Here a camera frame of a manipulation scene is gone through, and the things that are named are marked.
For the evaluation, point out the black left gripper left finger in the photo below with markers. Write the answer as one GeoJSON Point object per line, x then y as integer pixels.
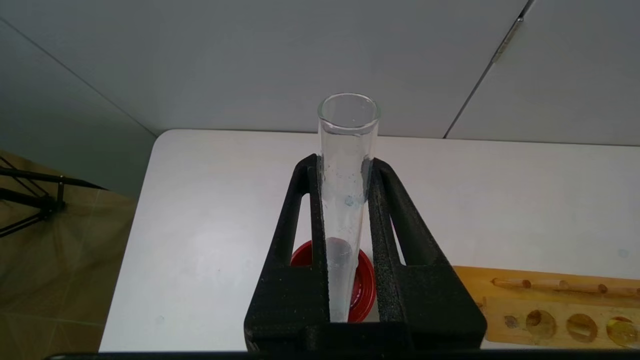
{"type": "Point", "coordinates": [280, 300]}

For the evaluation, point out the blue pigment test tube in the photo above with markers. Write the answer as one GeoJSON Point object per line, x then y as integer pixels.
{"type": "Point", "coordinates": [345, 150]}

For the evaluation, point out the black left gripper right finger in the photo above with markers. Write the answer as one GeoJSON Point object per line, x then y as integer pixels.
{"type": "Point", "coordinates": [425, 300]}

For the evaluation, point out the red plastic cup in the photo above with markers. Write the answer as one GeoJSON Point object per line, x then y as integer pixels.
{"type": "Point", "coordinates": [365, 290]}

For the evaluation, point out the wooden test tube rack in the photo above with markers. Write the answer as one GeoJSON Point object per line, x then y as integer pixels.
{"type": "Point", "coordinates": [550, 305]}

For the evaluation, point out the black tripod stand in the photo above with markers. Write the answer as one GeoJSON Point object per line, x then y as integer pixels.
{"type": "Point", "coordinates": [45, 205]}

